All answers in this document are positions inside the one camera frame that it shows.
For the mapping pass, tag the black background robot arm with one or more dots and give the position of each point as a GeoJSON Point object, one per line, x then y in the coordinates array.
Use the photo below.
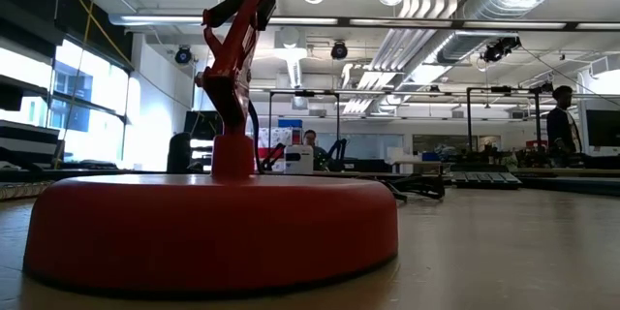
{"type": "Point", "coordinates": [336, 147]}
{"type": "Point", "coordinates": [273, 155]}

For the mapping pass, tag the white box device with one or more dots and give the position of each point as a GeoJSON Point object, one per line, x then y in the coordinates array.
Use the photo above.
{"type": "Point", "coordinates": [299, 160]}

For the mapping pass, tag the keyboard on far table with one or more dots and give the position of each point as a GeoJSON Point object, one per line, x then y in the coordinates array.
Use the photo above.
{"type": "Point", "coordinates": [484, 179]}

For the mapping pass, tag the dark side desk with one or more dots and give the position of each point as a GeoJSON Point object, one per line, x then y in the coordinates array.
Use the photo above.
{"type": "Point", "coordinates": [24, 140]}

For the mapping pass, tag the black background rig frame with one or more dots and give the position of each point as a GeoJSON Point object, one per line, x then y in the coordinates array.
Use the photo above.
{"type": "Point", "coordinates": [536, 121]}
{"type": "Point", "coordinates": [302, 92]}

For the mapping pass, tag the red desk lamp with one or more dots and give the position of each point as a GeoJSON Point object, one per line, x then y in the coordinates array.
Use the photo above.
{"type": "Point", "coordinates": [208, 232]}

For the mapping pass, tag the black monitor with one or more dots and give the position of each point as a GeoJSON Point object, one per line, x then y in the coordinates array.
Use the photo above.
{"type": "Point", "coordinates": [603, 131]}

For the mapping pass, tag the long ceiling light bar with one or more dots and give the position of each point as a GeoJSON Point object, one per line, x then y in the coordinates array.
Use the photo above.
{"type": "Point", "coordinates": [169, 19]}

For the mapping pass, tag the black office chair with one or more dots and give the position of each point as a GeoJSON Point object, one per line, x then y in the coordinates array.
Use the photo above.
{"type": "Point", "coordinates": [179, 152]}

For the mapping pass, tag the person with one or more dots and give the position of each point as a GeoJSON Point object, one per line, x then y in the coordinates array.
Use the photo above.
{"type": "Point", "coordinates": [312, 145]}
{"type": "Point", "coordinates": [562, 128]}

